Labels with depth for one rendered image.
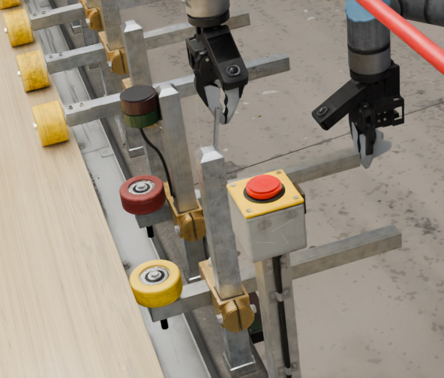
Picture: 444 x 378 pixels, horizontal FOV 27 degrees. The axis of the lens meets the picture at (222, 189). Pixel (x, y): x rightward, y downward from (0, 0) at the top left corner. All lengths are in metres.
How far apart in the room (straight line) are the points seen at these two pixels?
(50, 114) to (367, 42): 0.61
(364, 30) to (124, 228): 0.74
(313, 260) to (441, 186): 1.69
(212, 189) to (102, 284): 0.26
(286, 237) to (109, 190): 1.18
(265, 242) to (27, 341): 0.49
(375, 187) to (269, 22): 1.42
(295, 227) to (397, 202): 2.07
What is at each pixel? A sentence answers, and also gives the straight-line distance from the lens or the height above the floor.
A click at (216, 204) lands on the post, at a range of 1.36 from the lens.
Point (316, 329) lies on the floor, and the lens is 2.67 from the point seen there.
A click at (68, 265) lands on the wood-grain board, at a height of 0.90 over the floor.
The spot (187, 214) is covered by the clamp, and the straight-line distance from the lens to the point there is 1.65.
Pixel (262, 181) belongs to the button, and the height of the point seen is 1.23.
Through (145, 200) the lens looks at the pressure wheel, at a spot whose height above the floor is 0.90.
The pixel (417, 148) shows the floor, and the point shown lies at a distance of 3.39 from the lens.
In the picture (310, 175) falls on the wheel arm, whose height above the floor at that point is 0.84.
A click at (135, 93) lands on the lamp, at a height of 1.11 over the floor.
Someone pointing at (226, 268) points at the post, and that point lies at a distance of 1.43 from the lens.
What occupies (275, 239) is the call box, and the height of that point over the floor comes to 1.18.
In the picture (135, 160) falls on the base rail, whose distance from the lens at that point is 2.15.
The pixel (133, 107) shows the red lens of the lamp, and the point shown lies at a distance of 1.52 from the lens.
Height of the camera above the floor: 1.83
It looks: 34 degrees down
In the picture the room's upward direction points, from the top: 8 degrees counter-clockwise
